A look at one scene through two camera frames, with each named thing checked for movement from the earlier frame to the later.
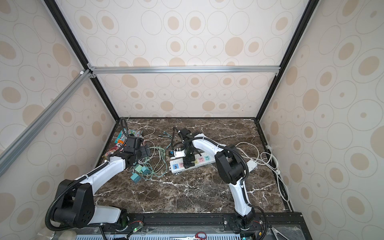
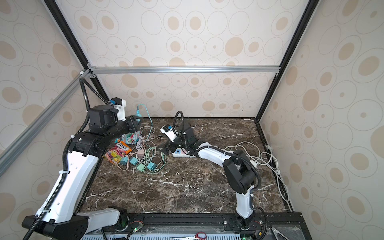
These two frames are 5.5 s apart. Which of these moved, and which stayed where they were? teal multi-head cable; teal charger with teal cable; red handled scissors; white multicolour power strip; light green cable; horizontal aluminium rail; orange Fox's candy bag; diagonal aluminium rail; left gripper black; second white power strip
Moved: white multicolour power strip; left gripper black; light green cable; teal charger with teal cable; teal multi-head cable
Stayed: second white power strip; diagonal aluminium rail; horizontal aluminium rail; orange Fox's candy bag; red handled scissors
